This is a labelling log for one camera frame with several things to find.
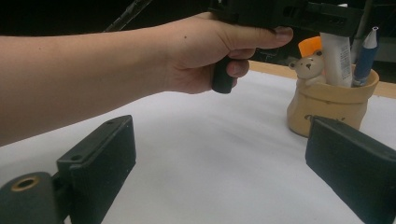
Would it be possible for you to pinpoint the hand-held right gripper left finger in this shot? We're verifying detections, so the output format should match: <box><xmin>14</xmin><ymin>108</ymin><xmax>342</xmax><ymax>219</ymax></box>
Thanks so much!
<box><xmin>56</xmin><ymin>114</ymin><xmax>137</xmax><ymax>224</ymax></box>

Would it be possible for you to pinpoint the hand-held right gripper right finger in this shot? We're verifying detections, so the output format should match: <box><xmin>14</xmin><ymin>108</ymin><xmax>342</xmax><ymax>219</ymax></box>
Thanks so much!
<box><xmin>304</xmin><ymin>115</ymin><xmax>396</xmax><ymax>224</ymax></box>

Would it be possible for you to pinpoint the white tube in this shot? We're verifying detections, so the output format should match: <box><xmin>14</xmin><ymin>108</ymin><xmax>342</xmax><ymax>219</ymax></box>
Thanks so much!
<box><xmin>319</xmin><ymin>31</ymin><xmax>355</xmax><ymax>89</ymax></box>

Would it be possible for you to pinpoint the blue pen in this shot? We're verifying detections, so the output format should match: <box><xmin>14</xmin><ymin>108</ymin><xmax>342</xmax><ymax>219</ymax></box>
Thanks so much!
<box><xmin>351</xmin><ymin>25</ymin><xmax>380</xmax><ymax>88</ymax></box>

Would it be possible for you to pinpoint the tan bear pen holder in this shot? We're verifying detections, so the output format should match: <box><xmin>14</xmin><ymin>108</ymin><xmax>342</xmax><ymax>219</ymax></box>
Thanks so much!
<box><xmin>286</xmin><ymin>49</ymin><xmax>381</xmax><ymax>139</ymax></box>

